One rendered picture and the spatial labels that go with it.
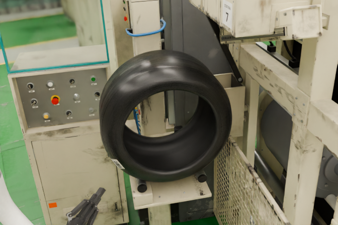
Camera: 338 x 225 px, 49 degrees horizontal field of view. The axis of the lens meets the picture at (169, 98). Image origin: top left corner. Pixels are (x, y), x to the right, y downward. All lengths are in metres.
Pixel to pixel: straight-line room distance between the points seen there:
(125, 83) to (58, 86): 0.80
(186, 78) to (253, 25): 0.38
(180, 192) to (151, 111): 0.43
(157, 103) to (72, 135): 0.64
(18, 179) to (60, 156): 1.22
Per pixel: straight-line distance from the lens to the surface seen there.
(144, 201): 1.75
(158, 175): 1.64
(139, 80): 1.44
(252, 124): 2.06
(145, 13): 1.73
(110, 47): 4.94
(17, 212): 1.26
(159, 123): 1.95
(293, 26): 1.14
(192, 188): 1.84
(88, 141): 2.30
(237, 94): 1.92
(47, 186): 2.50
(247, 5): 1.18
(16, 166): 3.71
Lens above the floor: 1.98
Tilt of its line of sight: 26 degrees down
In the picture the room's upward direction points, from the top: 3 degrees counter-clockwise
